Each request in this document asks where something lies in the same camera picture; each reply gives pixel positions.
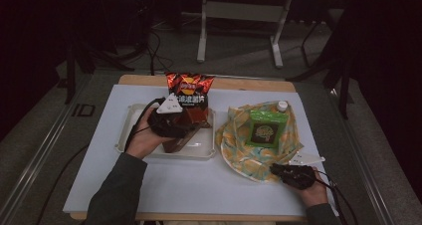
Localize wooden table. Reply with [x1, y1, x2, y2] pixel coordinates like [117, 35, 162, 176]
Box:
[69, 74, 324, 223]

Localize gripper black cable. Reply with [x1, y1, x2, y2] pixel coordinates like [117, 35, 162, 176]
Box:
[127, 97, 167, 150]
[314, 170, 360, 225]

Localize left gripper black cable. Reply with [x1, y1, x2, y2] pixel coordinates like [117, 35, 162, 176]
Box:
[127, 97, 167, 150]

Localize black floor cables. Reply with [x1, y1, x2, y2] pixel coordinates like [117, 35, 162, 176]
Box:
[144, 29, 175, 77]

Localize black stand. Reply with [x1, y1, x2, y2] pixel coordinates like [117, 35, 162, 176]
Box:
[64, 35, 136, 106]
[287, 19, 355, 120]

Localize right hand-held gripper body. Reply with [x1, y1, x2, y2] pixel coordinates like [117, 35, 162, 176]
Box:
[280, 151, 326, 190]

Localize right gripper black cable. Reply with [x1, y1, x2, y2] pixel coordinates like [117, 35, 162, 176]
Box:
[314, 170, 360, 225]

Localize metal rail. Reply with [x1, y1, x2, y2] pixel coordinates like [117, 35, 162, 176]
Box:
[0, 75, 88, 225]
[327, 88, 396, 225]

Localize person's right hand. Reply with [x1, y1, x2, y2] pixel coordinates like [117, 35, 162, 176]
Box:
[292, 169, 329, 209]

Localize red black chips bag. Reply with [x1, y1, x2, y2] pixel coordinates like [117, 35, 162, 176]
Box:
[164, 72, 216, 129]

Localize person's left hand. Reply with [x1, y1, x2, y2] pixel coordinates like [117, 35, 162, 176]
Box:
[124, 107, 176, 160]

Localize white plastic tray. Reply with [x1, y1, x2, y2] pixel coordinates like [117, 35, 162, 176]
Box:
[113, 104, 217, 161]

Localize white metal stand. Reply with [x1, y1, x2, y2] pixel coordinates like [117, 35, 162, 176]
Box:
[196, 0, 296, 70]

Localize white board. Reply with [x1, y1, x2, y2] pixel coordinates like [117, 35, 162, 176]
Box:
[63, 84, 339, 218]

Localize brown box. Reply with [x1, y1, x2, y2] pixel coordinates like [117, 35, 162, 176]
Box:
[161, 110, 205, 155]

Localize green box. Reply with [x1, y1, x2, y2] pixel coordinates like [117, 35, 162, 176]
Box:
[245, 109, 290, 149]

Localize orange patterned cloth bag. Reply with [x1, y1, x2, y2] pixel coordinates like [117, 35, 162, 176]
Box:
[214, 100, 305, 183]

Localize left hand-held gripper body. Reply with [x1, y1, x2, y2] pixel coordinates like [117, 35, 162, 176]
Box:
[147, 93, 185, 139]

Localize black floor cable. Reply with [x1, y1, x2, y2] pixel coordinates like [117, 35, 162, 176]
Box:
[34, 143, 91, 225]

